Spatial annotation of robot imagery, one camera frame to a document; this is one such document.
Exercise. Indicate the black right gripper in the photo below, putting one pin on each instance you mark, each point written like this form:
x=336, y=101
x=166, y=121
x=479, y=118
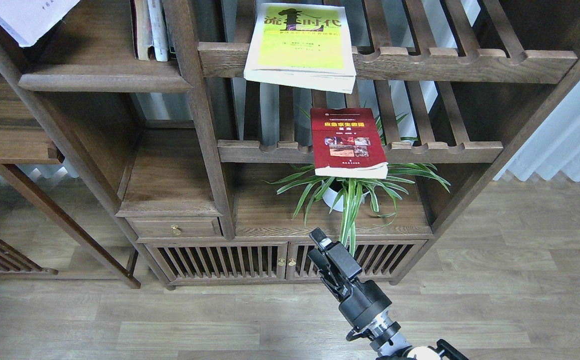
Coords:
x=363, y=304

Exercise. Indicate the white lavender cover book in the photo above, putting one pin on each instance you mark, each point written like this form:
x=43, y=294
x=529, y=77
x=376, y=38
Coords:
x=27, y=21

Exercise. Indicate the red cover book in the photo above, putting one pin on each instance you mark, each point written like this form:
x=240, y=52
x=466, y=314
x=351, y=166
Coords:
x=346, y=144

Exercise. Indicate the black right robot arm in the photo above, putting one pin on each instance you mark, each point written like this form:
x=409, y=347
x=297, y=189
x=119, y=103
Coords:
x=392, y=345

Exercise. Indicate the white plant pot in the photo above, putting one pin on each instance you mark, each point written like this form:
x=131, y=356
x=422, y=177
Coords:
x=332, y=197

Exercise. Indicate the green spider plant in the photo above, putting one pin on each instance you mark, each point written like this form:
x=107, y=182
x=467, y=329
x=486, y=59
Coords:
x=384, y=195

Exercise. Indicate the upright beige book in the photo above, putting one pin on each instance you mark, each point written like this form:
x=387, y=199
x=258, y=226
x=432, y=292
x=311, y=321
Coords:
x=142, y=29

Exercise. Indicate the brass drawer knob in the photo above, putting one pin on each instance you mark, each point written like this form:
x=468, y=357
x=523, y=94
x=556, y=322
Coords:
x=176, y=230

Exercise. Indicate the upright white book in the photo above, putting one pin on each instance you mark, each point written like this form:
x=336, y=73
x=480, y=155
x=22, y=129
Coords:
x=159, y=30

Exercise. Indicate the dark wooden bookshelf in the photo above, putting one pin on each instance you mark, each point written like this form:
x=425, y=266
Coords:
x=178, y=143

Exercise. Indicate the upright dark green book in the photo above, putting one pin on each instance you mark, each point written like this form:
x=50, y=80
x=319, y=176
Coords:
x=171, y=44

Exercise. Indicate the yellow green cover book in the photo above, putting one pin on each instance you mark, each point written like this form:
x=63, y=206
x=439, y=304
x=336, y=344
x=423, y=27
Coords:
x=303, y=46

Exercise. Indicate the white pleated curtain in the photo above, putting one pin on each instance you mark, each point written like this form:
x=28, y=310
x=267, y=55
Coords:
x=554, y=148

